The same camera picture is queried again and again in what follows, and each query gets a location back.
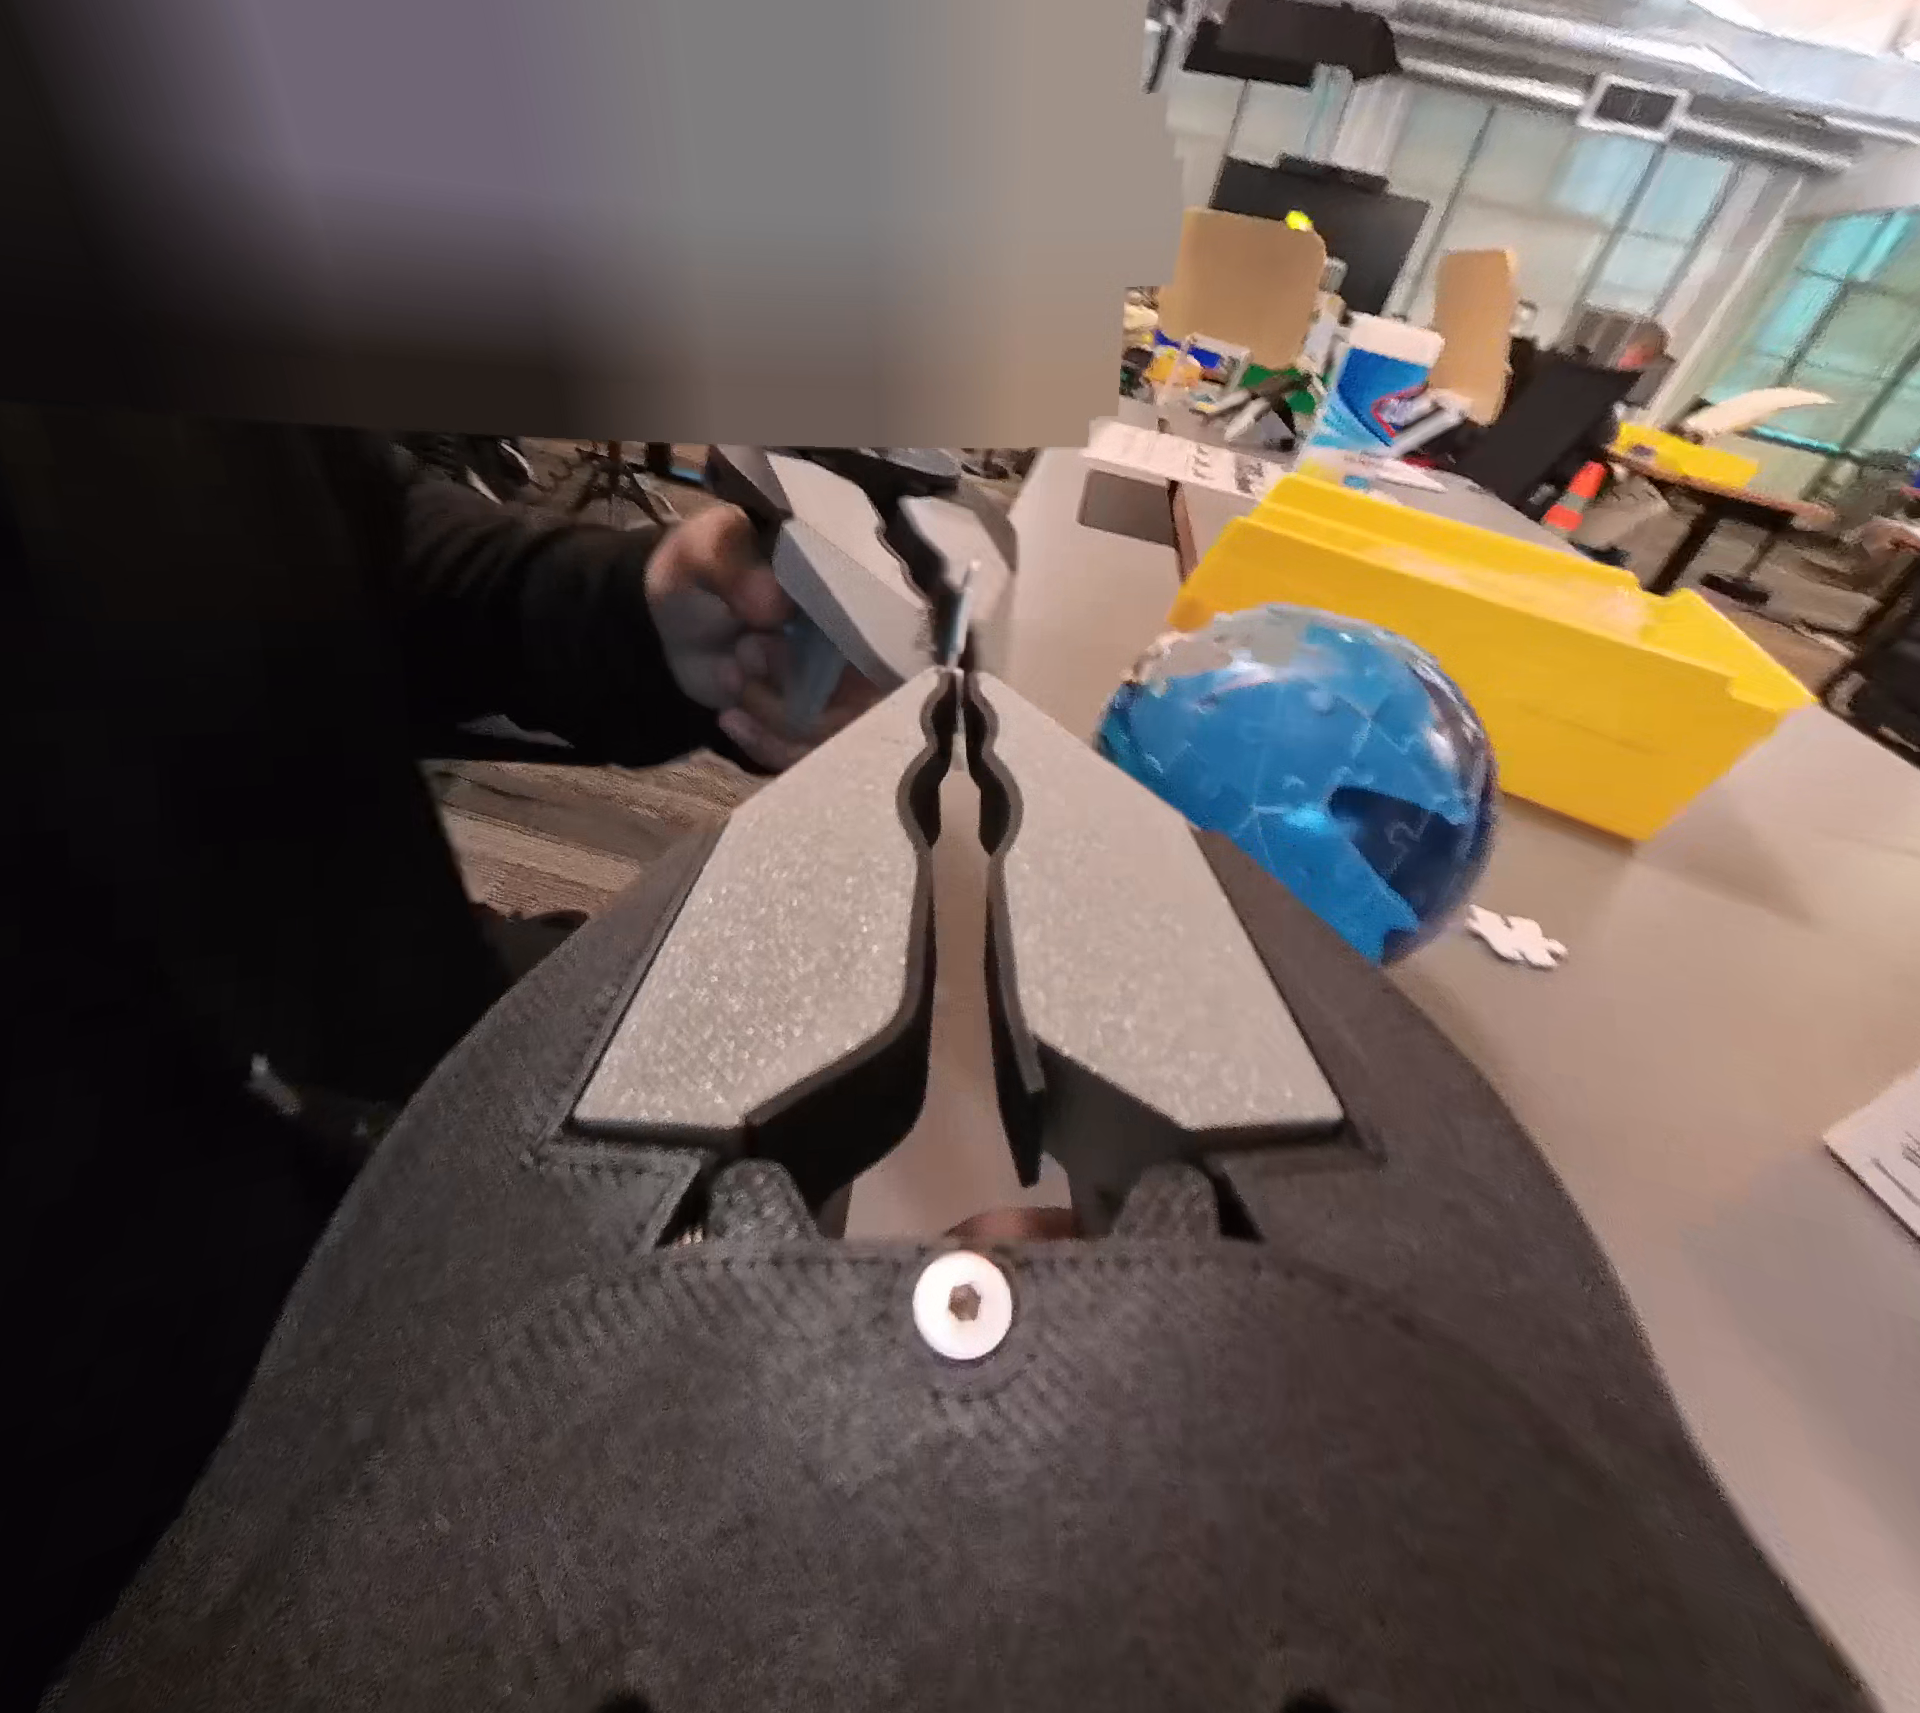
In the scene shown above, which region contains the person's left hand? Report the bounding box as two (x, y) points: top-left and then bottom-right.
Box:
(645, 505), (885, 773)

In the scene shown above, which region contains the white printed paper sheet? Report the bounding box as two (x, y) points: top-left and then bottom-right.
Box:
(1824, 1079), (1920, 1241)

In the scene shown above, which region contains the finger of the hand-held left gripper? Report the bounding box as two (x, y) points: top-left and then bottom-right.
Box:
(768, 456), (947, 698)
(896, 495), (1023, 639)

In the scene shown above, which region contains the wooden top table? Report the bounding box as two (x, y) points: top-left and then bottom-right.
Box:
(1611, 421), (1839, 596)

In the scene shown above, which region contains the yellow plastic bin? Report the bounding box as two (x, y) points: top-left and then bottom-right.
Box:
(1166, 465), (1820, 842)

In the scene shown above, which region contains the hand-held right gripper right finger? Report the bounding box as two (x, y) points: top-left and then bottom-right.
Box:
(959, 671), (1346, 1186)

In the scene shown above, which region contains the white puzzle piece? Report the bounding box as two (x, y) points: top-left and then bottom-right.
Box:
(1462, 904), (1572, 973)

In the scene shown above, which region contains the narrow cardboard panel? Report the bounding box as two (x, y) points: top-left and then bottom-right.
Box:
(1432, 248), (1520, 425)

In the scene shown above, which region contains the black monitor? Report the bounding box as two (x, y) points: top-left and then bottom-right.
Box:
(1207, 153), (1432, 321)

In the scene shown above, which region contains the blue white wipes container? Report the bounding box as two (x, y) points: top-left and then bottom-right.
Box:
(1316, 313), (1450, 458)

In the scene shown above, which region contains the person's left forearm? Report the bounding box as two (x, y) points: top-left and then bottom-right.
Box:
(398, 438), (721, 768)

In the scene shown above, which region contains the blue puzzle ball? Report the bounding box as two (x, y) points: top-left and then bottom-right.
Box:
(1090, 604), (1501, 968)

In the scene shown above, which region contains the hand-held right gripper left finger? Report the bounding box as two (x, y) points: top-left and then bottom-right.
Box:
(570, 671), (947, 1217)

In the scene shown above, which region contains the large cardboard panel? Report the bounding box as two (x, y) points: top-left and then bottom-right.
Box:
(1162, 204), (1332, 373)

